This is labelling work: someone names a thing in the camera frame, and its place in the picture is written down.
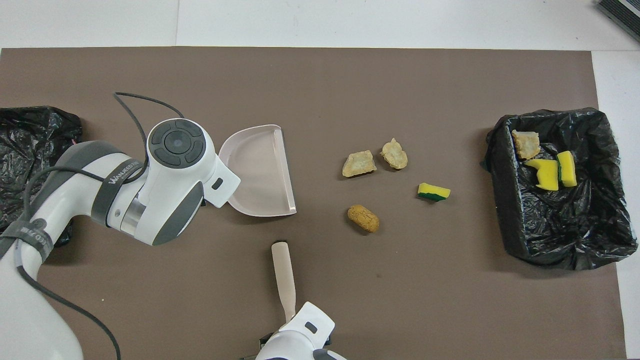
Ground beige flat foam chunk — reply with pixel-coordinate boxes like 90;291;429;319
342;149;378;178

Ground dark ribbed device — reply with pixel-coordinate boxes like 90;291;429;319
596;0;640;43

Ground notched yellow sponge piece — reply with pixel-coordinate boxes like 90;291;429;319
524;158;560;191

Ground beige plastic dustpan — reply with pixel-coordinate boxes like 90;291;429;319
218;124;298;218

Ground brown table mat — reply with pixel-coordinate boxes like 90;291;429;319
0;47;628;360

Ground black bag lined bin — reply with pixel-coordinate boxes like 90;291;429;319
0;105;83;246
481;106;639;272

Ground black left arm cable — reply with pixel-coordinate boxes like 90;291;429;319
14;91;186;360

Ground beige hand brush black bristles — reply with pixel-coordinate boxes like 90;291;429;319
271;241;297;323

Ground pale foam lump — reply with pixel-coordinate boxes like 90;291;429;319
380;137;409;170

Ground pale yellow foam chunk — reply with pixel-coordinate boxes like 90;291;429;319
511;129;542;160

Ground yellow green sponge wedge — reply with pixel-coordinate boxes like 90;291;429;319
417;182;452;203

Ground brown cracked foam lump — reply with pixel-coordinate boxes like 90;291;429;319
347;204;380;234

